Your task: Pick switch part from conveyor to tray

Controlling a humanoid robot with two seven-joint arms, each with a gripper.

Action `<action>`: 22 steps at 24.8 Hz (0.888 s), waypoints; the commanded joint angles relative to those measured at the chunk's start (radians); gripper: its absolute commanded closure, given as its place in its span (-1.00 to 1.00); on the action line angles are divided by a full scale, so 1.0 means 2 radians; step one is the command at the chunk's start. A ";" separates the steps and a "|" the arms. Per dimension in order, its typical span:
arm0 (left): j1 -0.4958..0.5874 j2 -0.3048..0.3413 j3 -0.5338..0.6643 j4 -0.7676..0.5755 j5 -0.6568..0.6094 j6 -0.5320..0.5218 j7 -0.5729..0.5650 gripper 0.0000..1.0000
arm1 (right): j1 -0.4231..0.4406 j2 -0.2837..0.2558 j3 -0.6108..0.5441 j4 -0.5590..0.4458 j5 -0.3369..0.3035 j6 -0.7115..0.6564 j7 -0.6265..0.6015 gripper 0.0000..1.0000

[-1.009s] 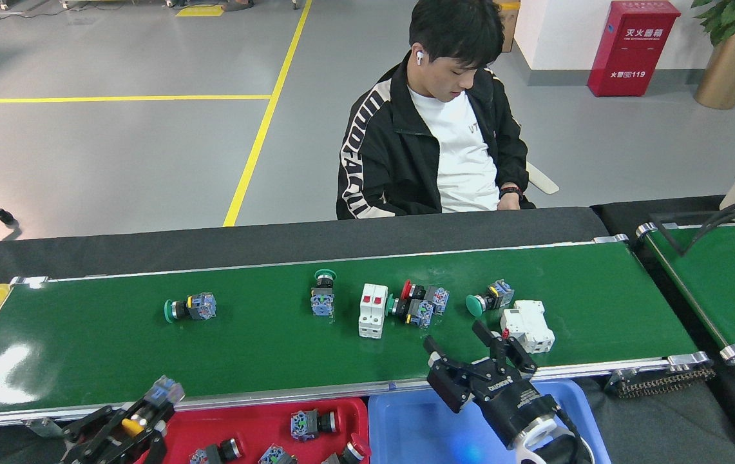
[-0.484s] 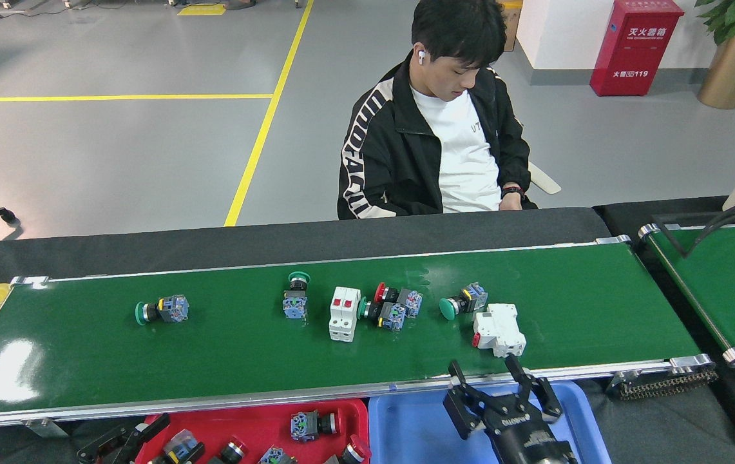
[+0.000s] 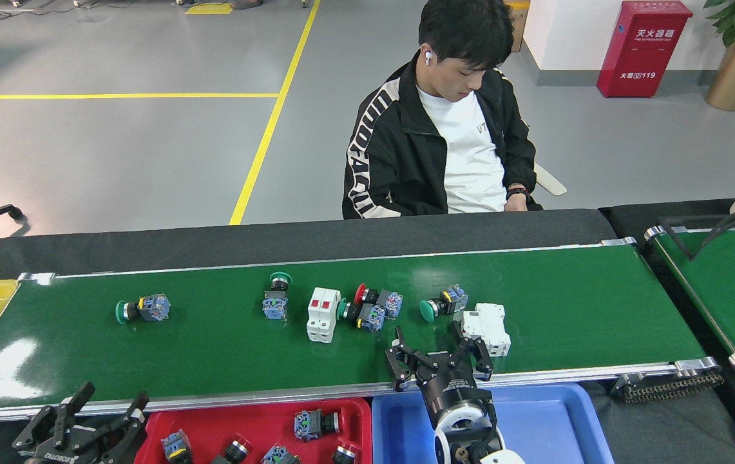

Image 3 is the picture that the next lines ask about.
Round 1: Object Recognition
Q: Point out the white circuit breaker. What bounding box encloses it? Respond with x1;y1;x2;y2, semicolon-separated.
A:
306;287;342;344
460;302;512;358

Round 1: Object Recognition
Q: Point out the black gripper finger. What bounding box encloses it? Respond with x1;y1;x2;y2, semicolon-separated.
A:
385;325;435;392
448;320;494;382
12;382;96;452
74;390;150;461

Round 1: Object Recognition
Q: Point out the person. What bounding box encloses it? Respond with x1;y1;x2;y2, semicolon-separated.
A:
341;0;543;220

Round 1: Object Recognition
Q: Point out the black cable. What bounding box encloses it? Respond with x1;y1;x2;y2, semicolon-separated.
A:
657;198;735;262

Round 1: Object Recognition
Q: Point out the red fire extinguisher box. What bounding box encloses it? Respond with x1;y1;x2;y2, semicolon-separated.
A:
597;1;694;99

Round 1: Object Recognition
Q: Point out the blue block push button switch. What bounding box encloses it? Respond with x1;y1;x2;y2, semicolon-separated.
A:
260;443;301;464

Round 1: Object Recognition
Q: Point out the blue plastic tray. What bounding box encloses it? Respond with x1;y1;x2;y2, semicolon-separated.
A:
372;383;616;464

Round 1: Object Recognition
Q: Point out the brown cardboard box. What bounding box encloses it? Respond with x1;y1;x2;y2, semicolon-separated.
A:
506;0;531;52

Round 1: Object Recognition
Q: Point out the grey chair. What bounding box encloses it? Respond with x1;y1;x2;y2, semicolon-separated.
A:
533;162;568;197

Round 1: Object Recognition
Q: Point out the long green conveyor belt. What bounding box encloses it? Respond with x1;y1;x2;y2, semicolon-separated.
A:
0;237;723;429

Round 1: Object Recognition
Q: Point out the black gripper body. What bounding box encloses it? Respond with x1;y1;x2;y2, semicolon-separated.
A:
23;443;123;464
415;351;497;429

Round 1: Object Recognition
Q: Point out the silver ring push button switch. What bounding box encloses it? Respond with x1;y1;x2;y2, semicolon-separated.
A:
294;409;344;443

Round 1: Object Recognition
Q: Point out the black drive chain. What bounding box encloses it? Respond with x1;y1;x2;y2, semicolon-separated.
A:
622;371;725;403

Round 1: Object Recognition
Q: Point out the red plastic tray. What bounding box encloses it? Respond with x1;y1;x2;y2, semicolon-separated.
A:
134;398;373;464

